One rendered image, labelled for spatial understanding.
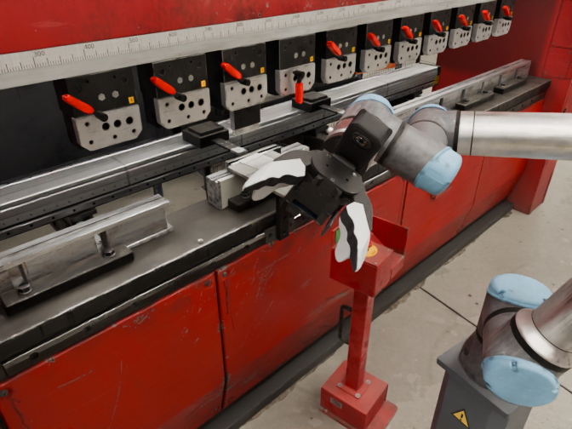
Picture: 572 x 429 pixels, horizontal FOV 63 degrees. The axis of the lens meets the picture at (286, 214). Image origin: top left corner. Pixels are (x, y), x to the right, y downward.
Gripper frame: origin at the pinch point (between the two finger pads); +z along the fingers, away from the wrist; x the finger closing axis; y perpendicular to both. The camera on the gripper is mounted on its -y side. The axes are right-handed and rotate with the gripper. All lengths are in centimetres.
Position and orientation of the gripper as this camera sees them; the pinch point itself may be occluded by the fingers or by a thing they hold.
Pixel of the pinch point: (302, 226)
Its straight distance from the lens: 49.5
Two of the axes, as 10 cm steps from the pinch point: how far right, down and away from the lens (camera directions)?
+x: -8.1, -5.9, -0.2
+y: -4.5, 5.9, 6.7
